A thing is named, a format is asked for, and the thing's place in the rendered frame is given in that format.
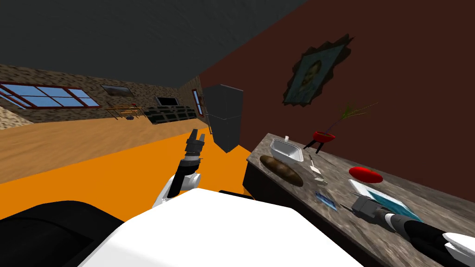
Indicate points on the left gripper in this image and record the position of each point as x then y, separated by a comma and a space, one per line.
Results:
195, 145

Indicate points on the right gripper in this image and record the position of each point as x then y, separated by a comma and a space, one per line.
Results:
365, 208

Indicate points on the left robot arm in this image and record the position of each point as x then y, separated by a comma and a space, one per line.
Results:
182, 177

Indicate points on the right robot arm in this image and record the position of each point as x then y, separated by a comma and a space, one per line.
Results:
426, 233

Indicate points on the small blue card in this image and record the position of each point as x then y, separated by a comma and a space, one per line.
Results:
326, 201

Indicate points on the dark grey fridge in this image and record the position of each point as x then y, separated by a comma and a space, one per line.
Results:
224, 118

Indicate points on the narrow red-framed window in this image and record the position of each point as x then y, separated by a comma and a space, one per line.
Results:
197, 103

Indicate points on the dark sofa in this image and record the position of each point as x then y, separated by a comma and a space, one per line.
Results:
170, 114

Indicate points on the red tomato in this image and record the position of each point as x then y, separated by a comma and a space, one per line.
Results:
365, 174

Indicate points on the white and teal book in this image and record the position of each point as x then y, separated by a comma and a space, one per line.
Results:
386, 202

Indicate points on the black television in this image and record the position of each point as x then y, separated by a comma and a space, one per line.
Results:
167, 101

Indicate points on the silver spatula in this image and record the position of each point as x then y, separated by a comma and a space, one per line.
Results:
314, 167

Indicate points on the brown bread loaf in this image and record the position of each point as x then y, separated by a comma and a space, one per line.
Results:
282, 170

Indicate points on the red pot with plant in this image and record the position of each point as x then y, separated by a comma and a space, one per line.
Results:
323, 137

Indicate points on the wooden table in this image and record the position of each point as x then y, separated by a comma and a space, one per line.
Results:
124, 109

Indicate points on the white rectangular basin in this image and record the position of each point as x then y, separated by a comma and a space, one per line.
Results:
286, 150

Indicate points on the dark framed landscape picture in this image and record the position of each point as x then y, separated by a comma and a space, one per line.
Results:
117, 91

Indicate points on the dark framed portrait picture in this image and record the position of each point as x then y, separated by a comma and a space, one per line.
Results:
313, 74

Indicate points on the wide red-framed window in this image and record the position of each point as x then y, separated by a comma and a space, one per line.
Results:
48, 95

